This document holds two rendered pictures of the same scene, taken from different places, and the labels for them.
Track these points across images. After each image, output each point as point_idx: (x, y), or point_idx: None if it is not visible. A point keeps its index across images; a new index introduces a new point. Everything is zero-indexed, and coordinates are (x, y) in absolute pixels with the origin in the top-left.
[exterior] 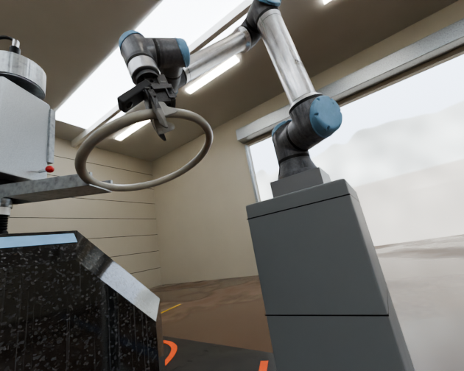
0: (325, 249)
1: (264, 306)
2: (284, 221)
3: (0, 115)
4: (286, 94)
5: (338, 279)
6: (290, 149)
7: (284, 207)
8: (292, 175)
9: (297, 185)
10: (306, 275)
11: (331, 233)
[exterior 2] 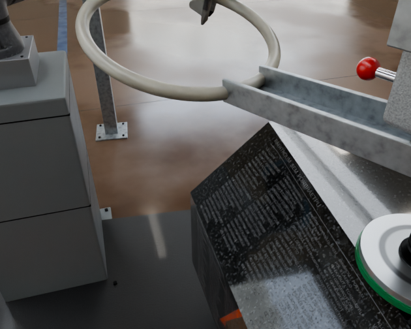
0: (77, 117)
1: (89, 198)
2: (72, 104)
3: None
4: None
5: (82, 137)
6: (6, 3)
7: (68, 87)
8: (30, 46)
9: (35, 61)
10: (82, 147)
11: (75, 102)
